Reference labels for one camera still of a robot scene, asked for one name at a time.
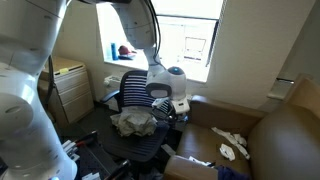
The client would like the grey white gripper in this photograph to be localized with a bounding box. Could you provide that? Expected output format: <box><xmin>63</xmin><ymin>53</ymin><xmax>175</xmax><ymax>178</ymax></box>
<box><xmin>151</xmin><ymin>96</ymin><xmax>191</xmax><ymax>123</ymax></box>

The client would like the beige crumpled cloth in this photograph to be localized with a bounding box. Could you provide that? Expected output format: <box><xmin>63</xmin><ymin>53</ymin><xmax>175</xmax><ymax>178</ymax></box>
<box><xmin>110</xmin><ymin>105</ymin><xmax>159</xmax><ymax>138</ymax></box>

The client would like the brown leather couch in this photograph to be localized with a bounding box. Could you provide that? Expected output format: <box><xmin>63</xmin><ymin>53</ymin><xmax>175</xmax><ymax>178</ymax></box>
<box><xmin>162</xmin><ymin>73</ymin><xmax>320</xmax><ymax>180</ymax></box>

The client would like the black mesh office chair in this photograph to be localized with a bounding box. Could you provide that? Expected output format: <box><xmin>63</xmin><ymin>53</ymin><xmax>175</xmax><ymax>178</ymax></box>
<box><xmin>99</xmin><ymin>69</ymin><xmax>183</xmax><ymax>168</ymax></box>

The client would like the dark blue cloth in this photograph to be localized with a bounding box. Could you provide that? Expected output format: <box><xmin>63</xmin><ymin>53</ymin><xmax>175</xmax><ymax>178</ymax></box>
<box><xmin>214</xmin><ymin>165</ymin><xmax>252</xmax><ymax>180</ymax></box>

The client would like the long white paper strip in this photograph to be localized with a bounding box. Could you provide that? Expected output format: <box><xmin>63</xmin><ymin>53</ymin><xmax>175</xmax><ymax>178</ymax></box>
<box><xmin>211</xmin><ymin>126</ymin><xmax>251</xmax><ymax>161</ymax></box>

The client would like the small white crumpled paper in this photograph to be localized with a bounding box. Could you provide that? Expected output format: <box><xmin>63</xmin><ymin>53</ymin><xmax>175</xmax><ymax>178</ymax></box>
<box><xmin>218</xmin><ymin>142</ymin><xmax>236</xmax><ymax>162</ymax></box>

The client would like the dark red cap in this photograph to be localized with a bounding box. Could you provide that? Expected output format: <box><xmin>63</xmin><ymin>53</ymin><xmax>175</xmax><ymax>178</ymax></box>
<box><xmin>117</xmin><ymin>44</ymin><xmax>138</xmax><ymax>61</ymax></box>

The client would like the blue bottle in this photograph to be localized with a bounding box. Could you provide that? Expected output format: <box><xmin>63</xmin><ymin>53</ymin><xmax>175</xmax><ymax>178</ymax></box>
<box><xmin>110</xmin><ymin>42</ymin><xmax>120</xmax><ymax>62</ymax></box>

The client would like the black perforated robot platform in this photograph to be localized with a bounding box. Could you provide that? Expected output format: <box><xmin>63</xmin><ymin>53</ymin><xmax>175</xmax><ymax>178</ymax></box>
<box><xmin>61</xmin><ymin>130</ymin><xmax>133</xmax><ymax>180</ymax></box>

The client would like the dark framed window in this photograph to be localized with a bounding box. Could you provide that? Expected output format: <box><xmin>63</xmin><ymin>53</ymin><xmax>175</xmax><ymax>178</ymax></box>
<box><xmin>96</xmin><ymin>0</ymin><xmax>225</xmax><ymax>84</ymax></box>

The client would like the light wooden drawer cabinet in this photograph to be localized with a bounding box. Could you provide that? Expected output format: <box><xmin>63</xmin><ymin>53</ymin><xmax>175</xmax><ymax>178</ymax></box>
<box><xmin>37</xmin><ymin>55</ymin><xmax>95</xmax><ymax>127</ymax></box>

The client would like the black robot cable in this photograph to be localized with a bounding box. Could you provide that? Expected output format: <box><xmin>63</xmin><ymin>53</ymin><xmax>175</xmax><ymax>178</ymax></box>
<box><xmin>142</xmin><ymin>0</ymin><xmax>168</xmax><ymax>69</ymax></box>

